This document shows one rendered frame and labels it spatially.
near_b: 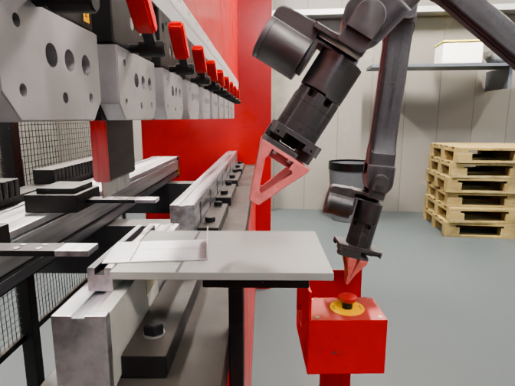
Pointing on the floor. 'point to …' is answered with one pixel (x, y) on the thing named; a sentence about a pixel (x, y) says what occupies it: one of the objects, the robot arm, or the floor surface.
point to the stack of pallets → (471, 188)
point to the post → (12, 139)
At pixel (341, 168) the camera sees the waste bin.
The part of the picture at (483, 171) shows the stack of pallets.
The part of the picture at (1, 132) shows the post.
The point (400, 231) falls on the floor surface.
